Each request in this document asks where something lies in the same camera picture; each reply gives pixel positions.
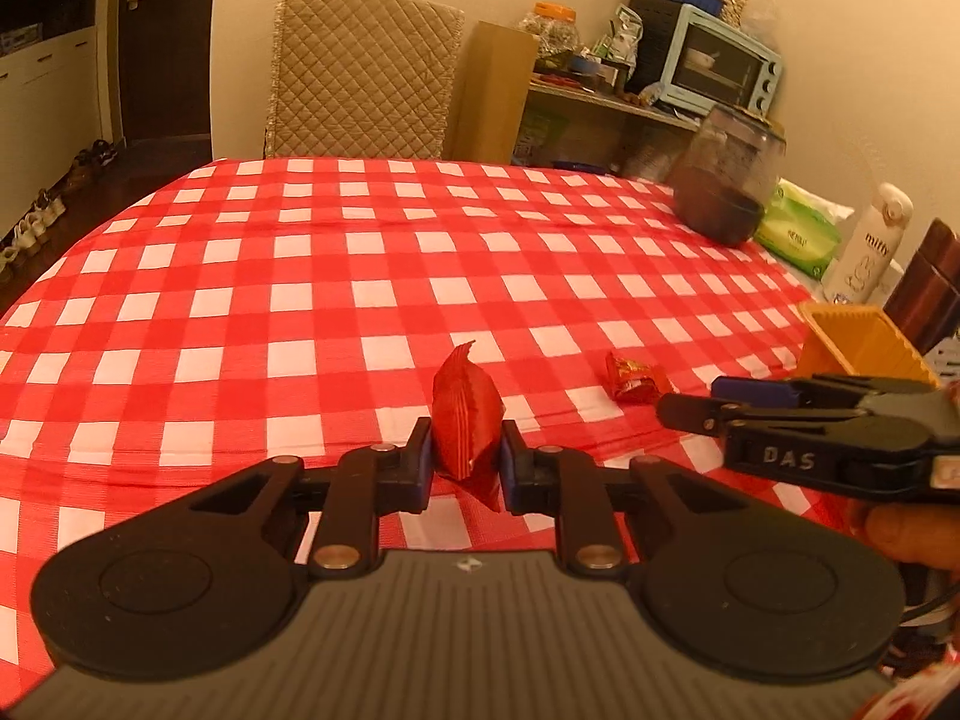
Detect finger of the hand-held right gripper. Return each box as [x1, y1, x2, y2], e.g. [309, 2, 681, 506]
[709, 375, 938, 404]
[656, 394, 872, 436]

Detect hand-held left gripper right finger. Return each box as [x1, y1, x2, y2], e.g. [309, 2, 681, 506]
[501, 420, 743, 578]

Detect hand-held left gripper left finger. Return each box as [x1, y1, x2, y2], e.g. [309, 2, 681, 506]
[187, 416, 436, 578]

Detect red snack packet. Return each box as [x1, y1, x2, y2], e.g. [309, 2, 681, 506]
[431, 340, 505, 515]

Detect red twisted wrapper candy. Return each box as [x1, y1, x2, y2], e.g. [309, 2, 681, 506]
[604, 351, 674, 406]

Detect orange plastic tray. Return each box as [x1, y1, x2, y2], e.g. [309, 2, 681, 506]
[796, 301, 942, 389]

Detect person's right hand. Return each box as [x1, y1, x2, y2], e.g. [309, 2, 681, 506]
[861, 501, 960, 567]

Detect green tissue pack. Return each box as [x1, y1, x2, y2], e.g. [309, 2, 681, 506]
[754, 178, 856, 280]

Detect white thermos bottle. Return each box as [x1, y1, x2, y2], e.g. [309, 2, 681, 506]
[821, 181, 916, 307]

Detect glass jar with dark base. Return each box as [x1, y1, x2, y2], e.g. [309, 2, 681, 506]
[670, 105, 787, 247]

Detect red checkered tablecloth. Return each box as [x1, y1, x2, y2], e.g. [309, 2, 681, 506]
[0, 156, 848, 698]

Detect wooden shelf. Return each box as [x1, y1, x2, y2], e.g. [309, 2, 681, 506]
[514, 75, 706, 181]

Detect light blue toaster oven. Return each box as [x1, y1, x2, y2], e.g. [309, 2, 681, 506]
[626, 0, 785, 121]

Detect green snack bag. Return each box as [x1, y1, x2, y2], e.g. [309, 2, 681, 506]
[596, 6, 646, 68]

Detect cardboard box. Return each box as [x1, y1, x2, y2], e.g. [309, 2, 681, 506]
[446, 19, 541, 166]

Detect clear plastic bag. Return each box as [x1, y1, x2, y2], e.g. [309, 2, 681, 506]
[742, 0, 785, 38]

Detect beige quilted chair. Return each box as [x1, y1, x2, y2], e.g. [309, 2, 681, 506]
[262, 0, 466, 161]

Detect plastic jar with orange lid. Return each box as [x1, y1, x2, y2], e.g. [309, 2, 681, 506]
[517, 1, 578, 65]

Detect row of shoes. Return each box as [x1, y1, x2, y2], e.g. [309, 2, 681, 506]
[0, 139, 121, 286]

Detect dark door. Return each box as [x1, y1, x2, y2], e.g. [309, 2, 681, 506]
[112, 0, 220, 147]

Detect white cabinet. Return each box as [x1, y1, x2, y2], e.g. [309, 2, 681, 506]
[0, 0, 121, 241]

